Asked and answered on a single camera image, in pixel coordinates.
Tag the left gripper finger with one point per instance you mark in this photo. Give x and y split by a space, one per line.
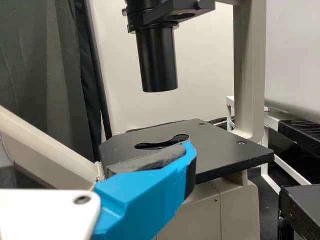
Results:
140 200

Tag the cream microscope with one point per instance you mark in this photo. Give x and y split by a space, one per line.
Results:
220 150

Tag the white box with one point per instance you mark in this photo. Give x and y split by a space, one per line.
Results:
200 62

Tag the black platform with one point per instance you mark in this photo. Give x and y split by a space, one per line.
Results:
302 130
300 212

